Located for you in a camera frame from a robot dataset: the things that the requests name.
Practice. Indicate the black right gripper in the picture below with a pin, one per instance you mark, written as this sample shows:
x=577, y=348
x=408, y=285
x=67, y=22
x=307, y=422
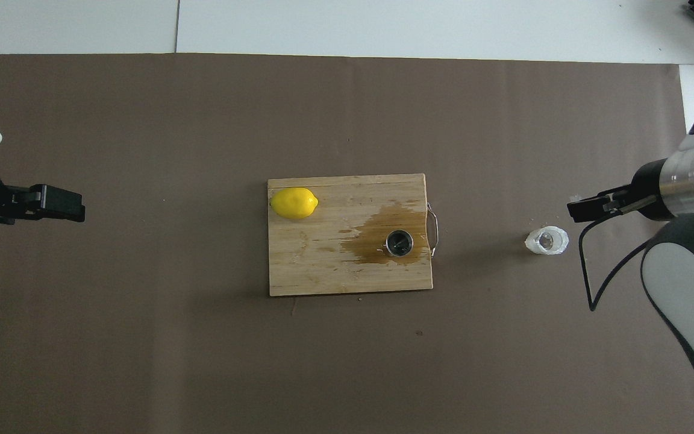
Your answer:
x=648, y=190

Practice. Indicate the clear glass cup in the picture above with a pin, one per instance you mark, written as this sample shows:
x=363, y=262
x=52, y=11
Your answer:
x=546, y=240

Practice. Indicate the steel double jigger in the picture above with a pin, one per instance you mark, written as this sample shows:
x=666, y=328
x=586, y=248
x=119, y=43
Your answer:
x=399, y=243

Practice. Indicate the yellow lemon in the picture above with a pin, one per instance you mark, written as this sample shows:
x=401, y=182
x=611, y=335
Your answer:
x=294, y=204

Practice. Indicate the wooden cutting board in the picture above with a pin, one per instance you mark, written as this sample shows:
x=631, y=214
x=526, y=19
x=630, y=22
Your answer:
x=323, y=265

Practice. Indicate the brown table mat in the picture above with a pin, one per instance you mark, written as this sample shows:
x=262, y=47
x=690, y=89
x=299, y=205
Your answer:
x=347, y=361

